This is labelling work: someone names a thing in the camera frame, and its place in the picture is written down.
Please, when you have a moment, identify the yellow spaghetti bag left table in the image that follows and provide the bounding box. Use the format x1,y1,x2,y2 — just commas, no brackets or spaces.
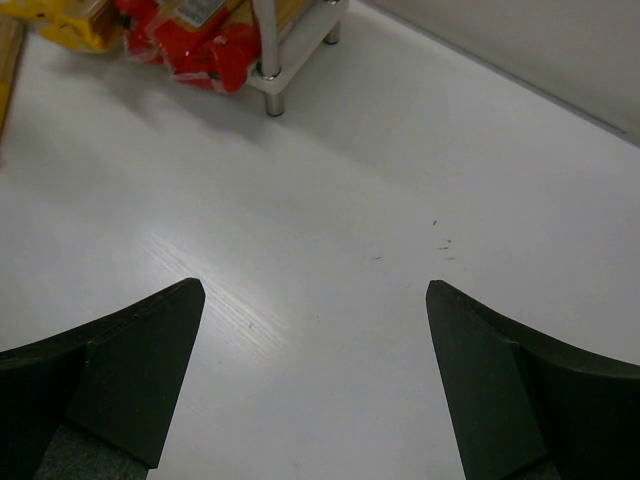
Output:
0,14,26,132

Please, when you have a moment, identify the red spaghetti bag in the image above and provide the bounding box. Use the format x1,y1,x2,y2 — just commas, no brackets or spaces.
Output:
146,1,260,93
114,0,165,65

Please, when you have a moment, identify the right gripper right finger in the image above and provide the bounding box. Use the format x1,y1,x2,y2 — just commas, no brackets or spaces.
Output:
426,280,639,479

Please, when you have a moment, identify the red spaghetti bag right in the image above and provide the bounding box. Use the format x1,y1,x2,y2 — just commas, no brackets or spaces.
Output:
146,1,260,93

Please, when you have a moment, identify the red spaghetti bag left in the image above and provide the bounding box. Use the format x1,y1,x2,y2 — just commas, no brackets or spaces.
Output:
114,0,165,65

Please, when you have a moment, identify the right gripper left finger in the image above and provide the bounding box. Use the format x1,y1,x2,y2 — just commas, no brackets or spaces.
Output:
1,278,205,479

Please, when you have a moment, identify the white two-tier shelf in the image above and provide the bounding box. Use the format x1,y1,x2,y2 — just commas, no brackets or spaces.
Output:
247,1,349,117

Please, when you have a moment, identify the narrow yellow spaghetti bag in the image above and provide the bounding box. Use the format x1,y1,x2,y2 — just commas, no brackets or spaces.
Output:
1,0,121,53

